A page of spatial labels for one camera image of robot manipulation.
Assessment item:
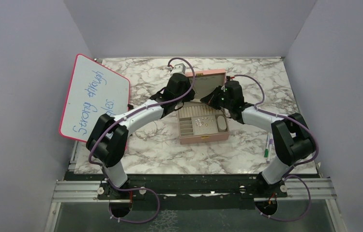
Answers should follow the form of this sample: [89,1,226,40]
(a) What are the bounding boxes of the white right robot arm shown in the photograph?
[200,80,319,197]

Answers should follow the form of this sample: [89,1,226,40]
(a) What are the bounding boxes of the pink jewelry box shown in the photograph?
[177,69,230,145]

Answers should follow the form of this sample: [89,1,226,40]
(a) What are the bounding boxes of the pink-framed whiteboard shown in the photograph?
[59,54,131,142]

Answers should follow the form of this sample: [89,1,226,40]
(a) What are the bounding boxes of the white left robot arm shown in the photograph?
[86,73,196,199]

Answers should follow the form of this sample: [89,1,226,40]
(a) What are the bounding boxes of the green marker pen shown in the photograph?
[264,133,270,158]

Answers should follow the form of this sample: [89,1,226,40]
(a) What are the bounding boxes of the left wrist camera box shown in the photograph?
[170,64,186,75]

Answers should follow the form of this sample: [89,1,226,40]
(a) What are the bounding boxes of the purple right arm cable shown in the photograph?
[229,74,320,222]

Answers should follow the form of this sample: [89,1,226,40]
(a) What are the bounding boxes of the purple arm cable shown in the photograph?
[229,74,320,222]
[88,58,197,224]

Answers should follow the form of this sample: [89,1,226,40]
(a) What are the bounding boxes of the white oval watch pillow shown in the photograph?
[217,116,227,131]

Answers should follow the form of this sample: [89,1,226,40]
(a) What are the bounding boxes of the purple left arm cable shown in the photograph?
[88,58,197,224]

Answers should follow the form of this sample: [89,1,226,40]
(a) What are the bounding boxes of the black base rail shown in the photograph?
[53,174,337,211]

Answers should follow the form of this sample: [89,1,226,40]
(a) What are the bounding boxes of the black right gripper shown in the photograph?
[201,85,233,110]

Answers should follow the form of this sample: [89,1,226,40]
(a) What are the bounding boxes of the silver bangle bracelet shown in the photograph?
[135,121,159,141]

